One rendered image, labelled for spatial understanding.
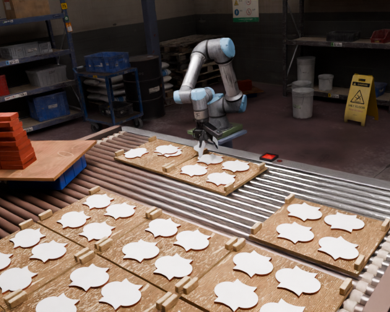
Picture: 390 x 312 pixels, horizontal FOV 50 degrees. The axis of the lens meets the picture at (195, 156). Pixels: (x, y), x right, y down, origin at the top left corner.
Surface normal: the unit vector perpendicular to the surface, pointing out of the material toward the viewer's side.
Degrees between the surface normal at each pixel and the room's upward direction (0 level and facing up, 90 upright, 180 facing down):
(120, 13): 90
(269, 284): 0
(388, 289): 0
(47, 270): 0
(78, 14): 90
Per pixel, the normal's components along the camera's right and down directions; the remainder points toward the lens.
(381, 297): -0.08, -0.92
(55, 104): 0.64, 0.25
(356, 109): -0.77, 0.10
